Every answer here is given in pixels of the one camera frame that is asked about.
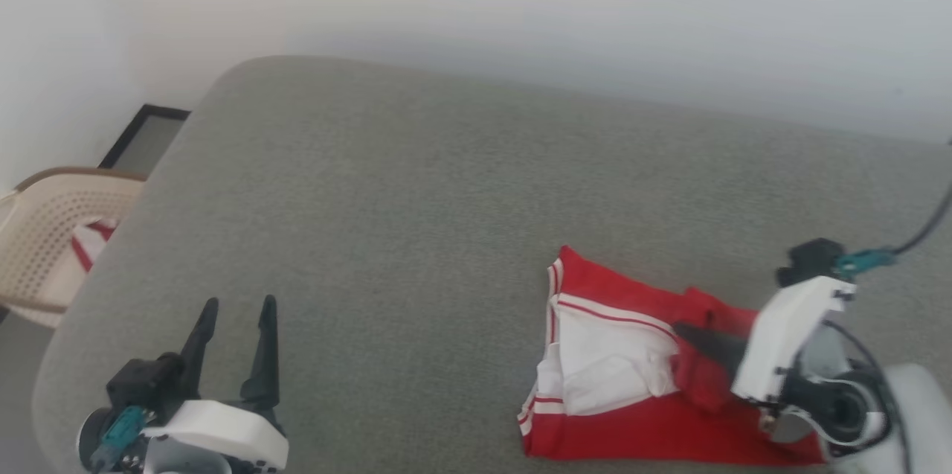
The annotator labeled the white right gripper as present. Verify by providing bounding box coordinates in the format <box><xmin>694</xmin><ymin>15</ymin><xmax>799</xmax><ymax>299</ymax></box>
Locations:
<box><xmin>672</xmin><ymin>277</ymin><xmax>857</xmax><ymax>404</ymax></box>

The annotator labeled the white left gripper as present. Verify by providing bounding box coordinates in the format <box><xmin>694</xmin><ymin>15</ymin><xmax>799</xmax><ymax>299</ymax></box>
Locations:
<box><xmin>140</xmin><ymin>295</ymin><xmax>290</xmax><ymax>474</ymax></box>

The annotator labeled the red and white garment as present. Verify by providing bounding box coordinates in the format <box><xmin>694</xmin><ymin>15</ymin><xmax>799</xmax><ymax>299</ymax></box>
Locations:
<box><xmin>518</xmin><ymin>246</ymin><xmax>830</xmax><ymax>468</ymax></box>

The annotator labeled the red white striped garment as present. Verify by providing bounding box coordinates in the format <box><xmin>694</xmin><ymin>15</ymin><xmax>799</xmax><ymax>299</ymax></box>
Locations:
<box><xmin>69</xmin><ymin>218</ymin><xmax>119</xmax><ymax>273</ymax></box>

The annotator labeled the grey fabric sofa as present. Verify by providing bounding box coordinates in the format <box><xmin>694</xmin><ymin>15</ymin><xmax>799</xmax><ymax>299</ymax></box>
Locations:
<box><xmin>33</xmin><ymin>55</ymin><xmax>952</xmax><ymax>474</ymax></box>

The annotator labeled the beige plastic laundry basket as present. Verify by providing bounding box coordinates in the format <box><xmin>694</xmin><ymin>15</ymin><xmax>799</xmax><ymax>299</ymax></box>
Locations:
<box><xmin>0</xmin><ymin>167</ymin><xmax>148</xmax><ymax>330</ymax></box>

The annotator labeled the black framed panel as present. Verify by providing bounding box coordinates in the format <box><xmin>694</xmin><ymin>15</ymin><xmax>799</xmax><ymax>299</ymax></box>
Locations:
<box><xmin>98</xmin><ymin>104</ymin><xmax>192</xmax><ymax>171</ymax></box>

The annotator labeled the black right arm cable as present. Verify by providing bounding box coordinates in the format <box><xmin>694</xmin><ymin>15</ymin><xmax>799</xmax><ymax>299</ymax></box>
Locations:
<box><xmin>889</xmin><ymin>180</ymin><xmax>952</xmax><ymax>257</ymax></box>

